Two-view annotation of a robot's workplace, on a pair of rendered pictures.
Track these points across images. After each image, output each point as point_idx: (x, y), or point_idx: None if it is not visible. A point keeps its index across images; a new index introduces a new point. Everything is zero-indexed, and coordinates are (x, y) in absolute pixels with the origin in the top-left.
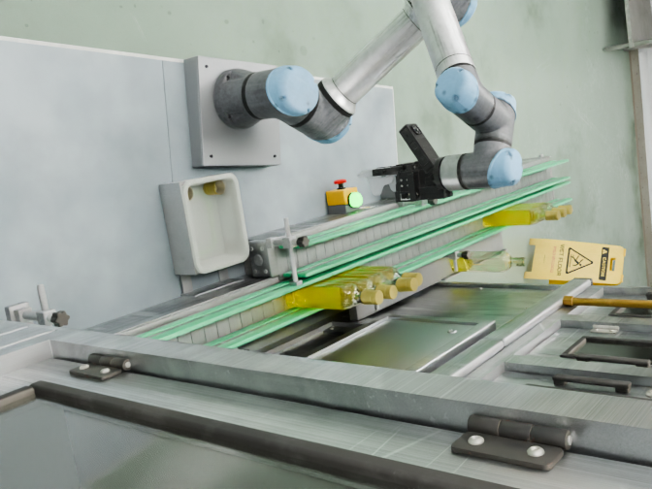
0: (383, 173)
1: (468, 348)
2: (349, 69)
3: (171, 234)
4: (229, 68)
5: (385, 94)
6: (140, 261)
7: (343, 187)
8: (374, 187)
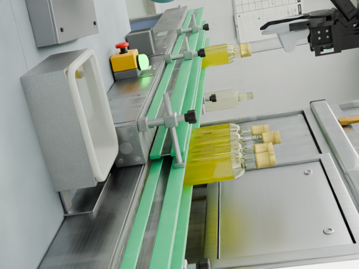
0: (306, 26)
1: (355, 186)
2: None
3: (47, 141)
4: None
5: None
6: (29, 189)
7: (127, 50)
8: (287, 44)
